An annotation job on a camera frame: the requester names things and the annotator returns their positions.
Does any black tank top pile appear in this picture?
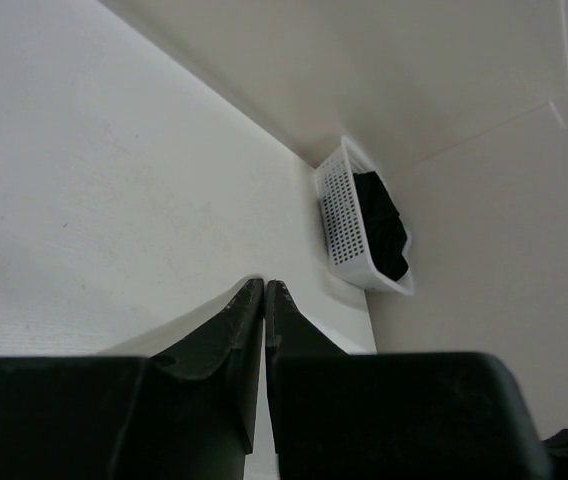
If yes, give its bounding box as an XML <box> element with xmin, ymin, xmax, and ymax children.
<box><xmin>353</xmin><ymin>172</ymin><xmax>408</xmax><ymax>282</ymax></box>

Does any white plastic basket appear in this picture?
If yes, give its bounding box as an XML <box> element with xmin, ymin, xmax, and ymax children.
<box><xmin>314</xmin><ymin>136</ymin><xmax>415</xmax><ymax>296</ymax></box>

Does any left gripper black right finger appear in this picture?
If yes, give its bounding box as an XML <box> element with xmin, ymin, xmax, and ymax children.
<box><xmin>265</xmin><ymin>280</ymin><xmax>552</xmax><ymax>479</ymax></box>

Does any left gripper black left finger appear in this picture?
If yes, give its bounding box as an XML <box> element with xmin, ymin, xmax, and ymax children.
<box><xmin>0</xmin><ymin>278</ymin><xmax>264</xmax><ymax>479</ymax></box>

